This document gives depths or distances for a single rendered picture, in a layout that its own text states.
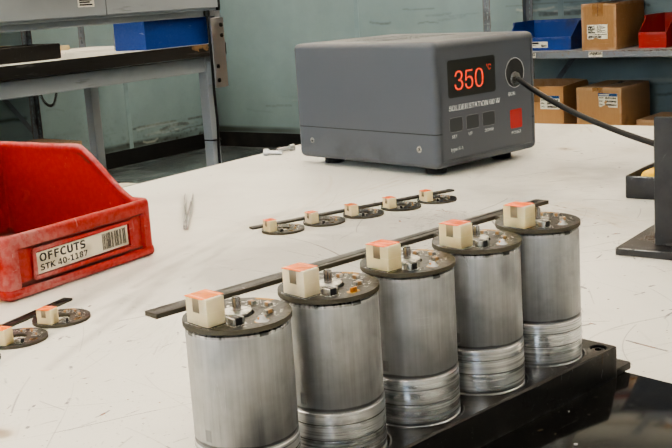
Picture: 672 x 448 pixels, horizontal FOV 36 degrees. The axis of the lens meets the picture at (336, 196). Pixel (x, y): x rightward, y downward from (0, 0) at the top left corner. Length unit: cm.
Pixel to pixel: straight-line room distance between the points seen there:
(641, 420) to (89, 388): 19
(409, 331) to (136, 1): 307
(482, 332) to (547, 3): 506
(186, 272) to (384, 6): 530
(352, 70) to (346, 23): 517
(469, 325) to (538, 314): 3
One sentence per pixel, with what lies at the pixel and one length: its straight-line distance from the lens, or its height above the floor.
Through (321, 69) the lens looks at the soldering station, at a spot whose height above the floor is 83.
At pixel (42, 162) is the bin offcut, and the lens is 63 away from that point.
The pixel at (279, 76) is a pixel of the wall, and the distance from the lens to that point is 629.
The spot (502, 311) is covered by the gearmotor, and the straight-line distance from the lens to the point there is 29.
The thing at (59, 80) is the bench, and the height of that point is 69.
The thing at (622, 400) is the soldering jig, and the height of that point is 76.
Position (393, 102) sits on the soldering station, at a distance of 76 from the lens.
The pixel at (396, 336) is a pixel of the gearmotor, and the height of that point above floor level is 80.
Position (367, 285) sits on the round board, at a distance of 26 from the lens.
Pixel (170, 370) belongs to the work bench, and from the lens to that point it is 40.
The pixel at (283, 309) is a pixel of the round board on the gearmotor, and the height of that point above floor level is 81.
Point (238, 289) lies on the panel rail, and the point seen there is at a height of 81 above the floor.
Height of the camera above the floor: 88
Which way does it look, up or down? 11 degrees down
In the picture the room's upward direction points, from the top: 4 degrees counter-clockwise
